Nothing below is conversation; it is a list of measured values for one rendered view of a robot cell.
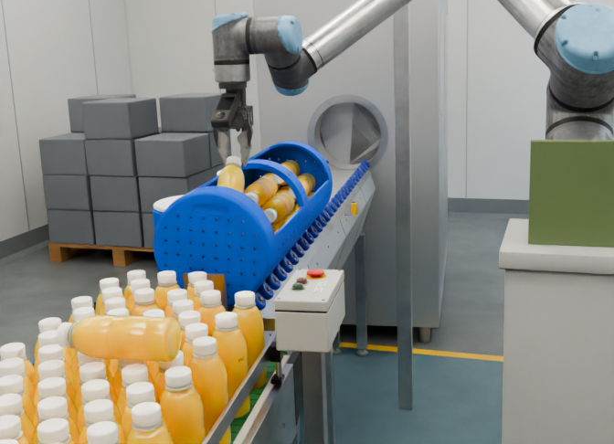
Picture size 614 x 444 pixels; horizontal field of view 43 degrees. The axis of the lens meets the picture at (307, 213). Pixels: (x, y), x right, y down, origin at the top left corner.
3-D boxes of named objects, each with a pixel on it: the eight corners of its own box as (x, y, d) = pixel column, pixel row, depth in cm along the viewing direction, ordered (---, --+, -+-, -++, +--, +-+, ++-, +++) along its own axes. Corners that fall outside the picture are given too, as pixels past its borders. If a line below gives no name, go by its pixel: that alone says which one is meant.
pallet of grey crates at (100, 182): (238, 242, 623) (229, 92, 597) (193, 270, 549) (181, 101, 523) (108, 236, 661) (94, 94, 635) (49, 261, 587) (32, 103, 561)
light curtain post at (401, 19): (413, 403, 339) (409, -1, 301) (412, 409, 333) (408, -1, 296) (398, 402, 340) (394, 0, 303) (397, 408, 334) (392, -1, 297)
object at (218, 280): (230, 322, 181) (227, 271, 178) (227, 326, 178) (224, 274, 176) (189, 322, 183) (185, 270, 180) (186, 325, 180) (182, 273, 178)
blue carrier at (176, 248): (331, 226, 265) (334, 143, 258) (267, 315, 181) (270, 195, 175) (250, 219, 270) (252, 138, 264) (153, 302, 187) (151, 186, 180)
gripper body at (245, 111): (255, 128, 203) (252, 80, 200) (245, 132, 195) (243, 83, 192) (227, 128, 204) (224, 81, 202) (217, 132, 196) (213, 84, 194)
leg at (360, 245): (368, 352, 395) (365, 232, 382) (367, 356, 390) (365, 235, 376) (357, 352, 396) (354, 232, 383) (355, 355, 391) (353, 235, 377)
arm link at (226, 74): (244, 64, 190) (206, 65, 192) (245, 84, 191) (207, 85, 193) (253, 62, 198) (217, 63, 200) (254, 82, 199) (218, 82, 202)
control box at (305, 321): (345, 315, 162) (344, 268, 159) (328, 353, 143) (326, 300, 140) (298, 313, 164) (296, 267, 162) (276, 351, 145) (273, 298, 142)
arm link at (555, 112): (608, 156, 185) (608, 100, 193) (620, 111, 170) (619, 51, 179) (542, 153, 188) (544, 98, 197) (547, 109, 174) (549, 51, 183)
